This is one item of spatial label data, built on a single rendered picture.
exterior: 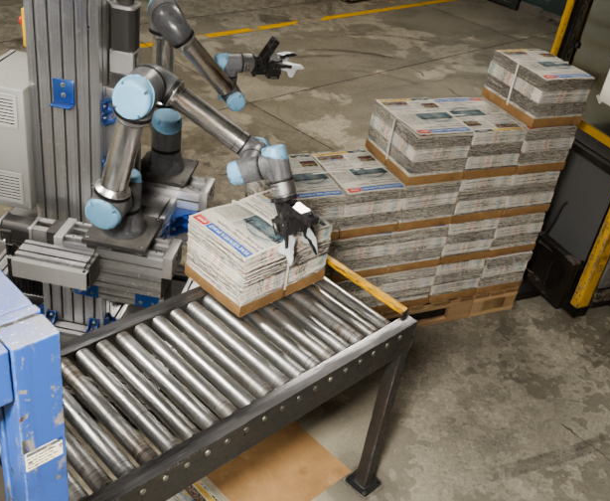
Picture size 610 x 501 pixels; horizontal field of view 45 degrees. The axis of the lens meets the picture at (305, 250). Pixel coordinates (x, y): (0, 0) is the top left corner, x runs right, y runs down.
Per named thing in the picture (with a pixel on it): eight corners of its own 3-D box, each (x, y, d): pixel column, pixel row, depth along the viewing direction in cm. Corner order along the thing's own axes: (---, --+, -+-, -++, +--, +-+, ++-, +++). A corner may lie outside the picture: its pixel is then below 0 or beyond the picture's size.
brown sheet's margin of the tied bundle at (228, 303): (221, 258, 257) (222, 248, 255) (276, 300, 241) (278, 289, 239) (183, 273, 247) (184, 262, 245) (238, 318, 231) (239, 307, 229)
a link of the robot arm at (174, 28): (175, 5, 264) (254, 101, 294) (170, -4, 272) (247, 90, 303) (150, 26, 265) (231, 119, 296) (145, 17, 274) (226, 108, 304)
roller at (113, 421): (67, 364, 213) (66, 351, 210) (163, 468, 187) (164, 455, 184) (51, 372, 209) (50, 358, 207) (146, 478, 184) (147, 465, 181)
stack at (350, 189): (231, 308, 365) (247, 155, 320) (429, 274, 413) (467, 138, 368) (260, 360, 337) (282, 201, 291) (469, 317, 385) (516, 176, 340)
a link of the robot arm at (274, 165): (262, 147, 228) (288, 141, 226) (271, 182, 230) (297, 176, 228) (254, 150, 221) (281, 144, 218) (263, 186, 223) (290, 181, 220)
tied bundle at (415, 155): (364, 147, 343) (373, 100, 331) (416, 143, 356) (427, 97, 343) (405, 187, 316) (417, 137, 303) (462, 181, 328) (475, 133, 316)
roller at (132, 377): (106, 347, 221) (106, 334, 218) (205, 444, 195) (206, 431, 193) (91, 353, 218) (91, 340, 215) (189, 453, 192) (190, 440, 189)
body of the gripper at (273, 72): (276, 70, 314) (248, 70, 311) (279, 51, 309) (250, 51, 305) (280, 79, 309) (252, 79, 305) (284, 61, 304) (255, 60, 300)
